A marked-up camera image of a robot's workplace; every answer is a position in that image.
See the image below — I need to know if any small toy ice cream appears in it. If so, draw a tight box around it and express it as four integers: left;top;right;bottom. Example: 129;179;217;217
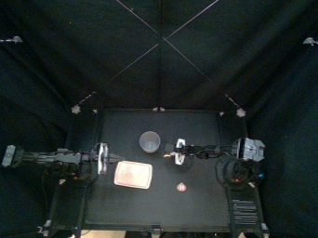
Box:
174;181;188;193

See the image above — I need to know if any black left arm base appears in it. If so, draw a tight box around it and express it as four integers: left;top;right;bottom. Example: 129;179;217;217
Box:
41;165;97;190

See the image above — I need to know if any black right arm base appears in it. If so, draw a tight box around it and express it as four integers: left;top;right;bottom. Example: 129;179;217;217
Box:
213;154;263;189

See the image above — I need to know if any pink square plate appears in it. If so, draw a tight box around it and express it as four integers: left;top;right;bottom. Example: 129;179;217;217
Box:
113;160;153;191

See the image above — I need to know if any grey translucent plastic cup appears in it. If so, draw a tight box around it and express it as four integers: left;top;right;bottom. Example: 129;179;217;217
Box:
137;130;162;154

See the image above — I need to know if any black stand with white label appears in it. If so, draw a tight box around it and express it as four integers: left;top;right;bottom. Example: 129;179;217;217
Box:
225;188;265;233

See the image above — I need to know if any thin grey cross brace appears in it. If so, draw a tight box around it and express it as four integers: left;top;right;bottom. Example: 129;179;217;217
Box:
114;0;240;108
76;0;220;106

